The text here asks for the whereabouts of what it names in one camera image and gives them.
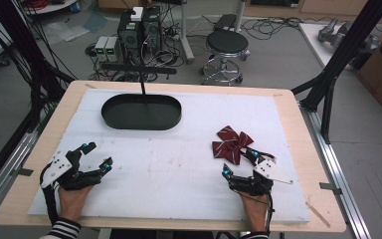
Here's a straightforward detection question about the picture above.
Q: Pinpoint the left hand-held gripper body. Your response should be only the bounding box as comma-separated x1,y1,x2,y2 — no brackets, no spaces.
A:
40,148,102,191

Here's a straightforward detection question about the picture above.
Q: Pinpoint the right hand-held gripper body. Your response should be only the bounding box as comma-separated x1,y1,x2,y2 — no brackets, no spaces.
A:
230,158,294,197

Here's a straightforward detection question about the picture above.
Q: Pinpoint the dark red striped bow tie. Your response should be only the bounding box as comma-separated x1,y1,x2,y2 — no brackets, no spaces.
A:
211,124,277,166

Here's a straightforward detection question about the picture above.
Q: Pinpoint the black oval tray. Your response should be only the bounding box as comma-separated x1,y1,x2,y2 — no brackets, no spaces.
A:
100,93,183,131

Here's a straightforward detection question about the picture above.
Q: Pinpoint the person's left hand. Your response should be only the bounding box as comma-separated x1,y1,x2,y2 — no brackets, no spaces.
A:
58,184,95,222

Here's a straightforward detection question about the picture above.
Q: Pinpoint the person's right hand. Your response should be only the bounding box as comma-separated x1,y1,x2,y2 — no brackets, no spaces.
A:
239,191,270,234

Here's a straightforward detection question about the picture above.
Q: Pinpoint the black table clamp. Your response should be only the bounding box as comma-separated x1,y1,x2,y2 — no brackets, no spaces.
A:
10,166,35,177
318,181,343,196

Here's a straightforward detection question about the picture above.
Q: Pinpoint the white foam mat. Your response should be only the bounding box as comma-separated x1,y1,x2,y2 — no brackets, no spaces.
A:
27,88,311,224

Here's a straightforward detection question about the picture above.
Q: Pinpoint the thin wooden stick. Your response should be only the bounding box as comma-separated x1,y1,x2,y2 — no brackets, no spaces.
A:
304,200,332,229

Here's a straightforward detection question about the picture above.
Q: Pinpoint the black T-shaped stand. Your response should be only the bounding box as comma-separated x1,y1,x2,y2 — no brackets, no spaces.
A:
100,62,179,98

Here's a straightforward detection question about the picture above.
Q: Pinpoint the small white power unit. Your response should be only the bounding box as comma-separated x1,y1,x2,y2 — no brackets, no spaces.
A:
105,36,121,63
94,35,109,63

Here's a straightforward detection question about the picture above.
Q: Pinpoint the black round stool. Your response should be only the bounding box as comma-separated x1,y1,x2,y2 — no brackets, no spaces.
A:
198,29,252,87

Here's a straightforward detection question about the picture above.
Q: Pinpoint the black computer tower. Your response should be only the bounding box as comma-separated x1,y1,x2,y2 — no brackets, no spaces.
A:
116,9,144,66
141,5,163,55

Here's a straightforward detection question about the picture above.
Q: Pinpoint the white side table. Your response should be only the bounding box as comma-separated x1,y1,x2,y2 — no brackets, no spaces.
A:
297,21,382,72

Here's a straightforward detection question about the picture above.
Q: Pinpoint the black flat box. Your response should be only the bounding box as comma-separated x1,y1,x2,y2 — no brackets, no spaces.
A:
213,13,239,32

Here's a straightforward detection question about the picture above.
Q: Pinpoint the white table leg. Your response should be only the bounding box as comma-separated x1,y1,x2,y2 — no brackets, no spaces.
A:
178,0,196,65

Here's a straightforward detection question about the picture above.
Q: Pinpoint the white box device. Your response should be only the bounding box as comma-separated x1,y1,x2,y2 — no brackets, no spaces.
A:
129,6,145,23

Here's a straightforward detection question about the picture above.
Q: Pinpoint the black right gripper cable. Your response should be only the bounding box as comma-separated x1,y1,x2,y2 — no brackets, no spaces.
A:
231,188,277,234

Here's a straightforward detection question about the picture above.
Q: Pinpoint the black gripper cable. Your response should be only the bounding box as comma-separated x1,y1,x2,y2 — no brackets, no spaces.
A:
39,170,62,227
231,188,277,234

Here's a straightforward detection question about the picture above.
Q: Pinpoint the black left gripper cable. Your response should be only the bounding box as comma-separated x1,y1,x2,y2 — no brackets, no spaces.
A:
39,170,62,227

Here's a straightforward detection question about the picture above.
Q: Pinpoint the aluminium rail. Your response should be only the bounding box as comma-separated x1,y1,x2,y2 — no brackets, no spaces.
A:
298,101,373,239
0,127,49,221

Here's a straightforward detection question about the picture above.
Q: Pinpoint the tangle of floor cables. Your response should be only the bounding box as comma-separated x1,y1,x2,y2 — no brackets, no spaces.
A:
238,15,312,42

